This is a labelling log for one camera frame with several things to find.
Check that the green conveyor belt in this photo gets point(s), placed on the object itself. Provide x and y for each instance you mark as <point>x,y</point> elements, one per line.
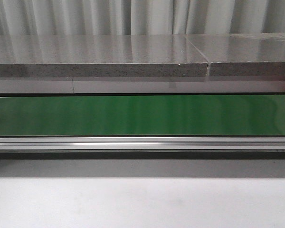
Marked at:
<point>143,115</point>

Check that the grey speckled stone counter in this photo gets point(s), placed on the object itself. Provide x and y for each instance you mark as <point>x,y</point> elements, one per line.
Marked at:
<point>142,64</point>

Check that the white pleated curtain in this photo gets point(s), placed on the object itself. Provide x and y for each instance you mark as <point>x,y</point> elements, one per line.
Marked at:
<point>139,17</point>

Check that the aluminium conveyor frame rail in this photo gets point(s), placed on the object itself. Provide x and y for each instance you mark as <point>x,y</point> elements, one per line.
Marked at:
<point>153,147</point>

